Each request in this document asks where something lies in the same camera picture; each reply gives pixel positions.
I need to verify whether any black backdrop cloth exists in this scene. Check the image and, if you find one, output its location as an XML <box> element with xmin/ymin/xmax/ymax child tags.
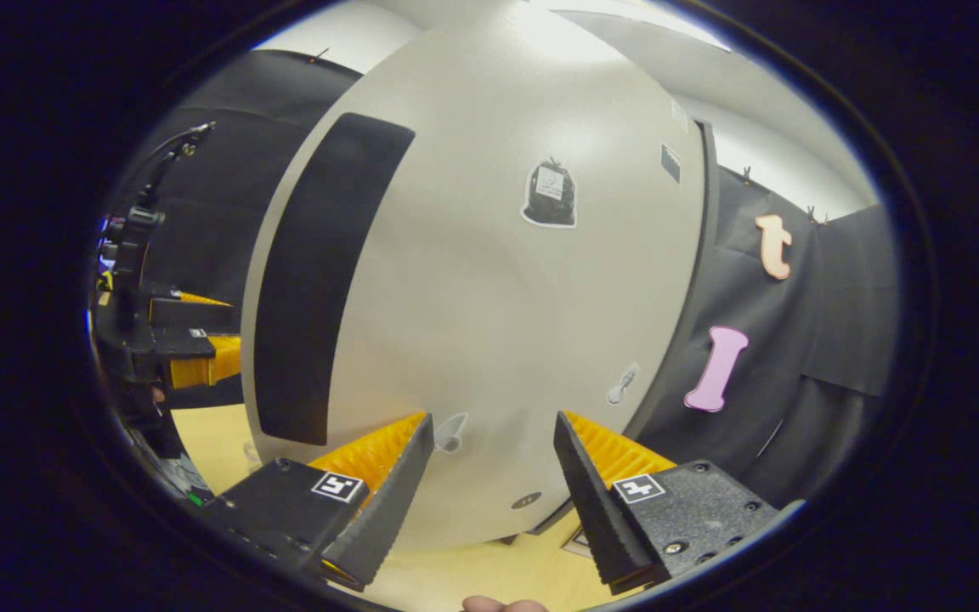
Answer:
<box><xmin>111</xmin><ymin>49</ymin><xmax>903</xmax><ymax>511</ymax></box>

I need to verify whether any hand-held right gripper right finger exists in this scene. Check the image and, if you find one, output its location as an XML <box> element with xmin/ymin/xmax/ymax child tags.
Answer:
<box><xmin>552</xmin><ymin>411</ymin><xmax>780</xmax><ymax>597</ymax></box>

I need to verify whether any grey cabinet door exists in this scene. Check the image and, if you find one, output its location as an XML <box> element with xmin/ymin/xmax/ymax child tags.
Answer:
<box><xmin>241</xmin><ymin>0</ymin><xmax>709</xmax><ymax>552</ymax></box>

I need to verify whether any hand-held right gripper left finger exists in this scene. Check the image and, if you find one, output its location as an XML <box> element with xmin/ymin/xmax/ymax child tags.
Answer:
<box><xmin>197</xmin><ymin>411</ymin><xmax>436</xmax><ymax>593</ymax></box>

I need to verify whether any dark grey cabinet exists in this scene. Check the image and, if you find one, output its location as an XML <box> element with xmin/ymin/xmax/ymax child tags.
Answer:
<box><xmin>498</xmin><ymin>119</ymin><xmax>722</xmax><ymax>547</ymax></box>

